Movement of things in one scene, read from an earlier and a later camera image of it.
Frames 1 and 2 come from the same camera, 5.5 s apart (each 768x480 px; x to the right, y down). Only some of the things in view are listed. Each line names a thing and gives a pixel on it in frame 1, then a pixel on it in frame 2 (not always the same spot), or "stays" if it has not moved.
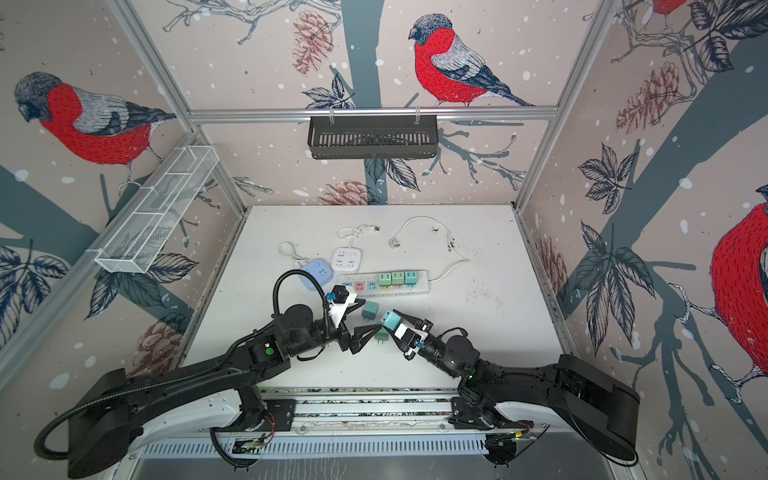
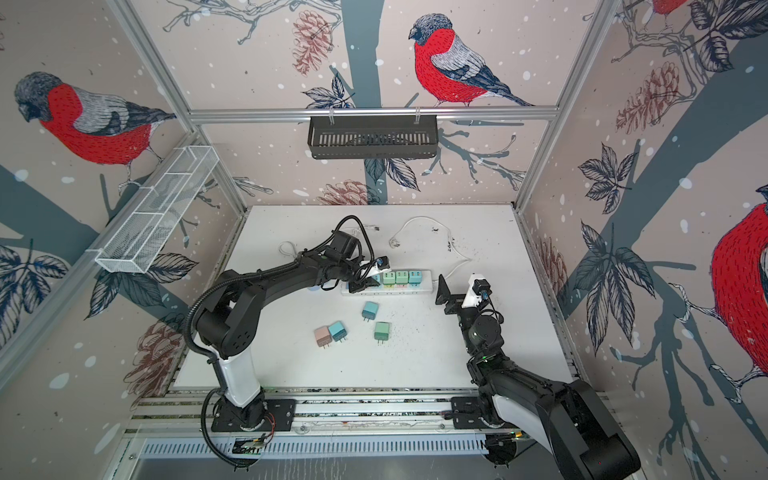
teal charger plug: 370,310 stays
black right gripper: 414,319 to 452,299
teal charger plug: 411,277 stays
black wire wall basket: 372,137 stays
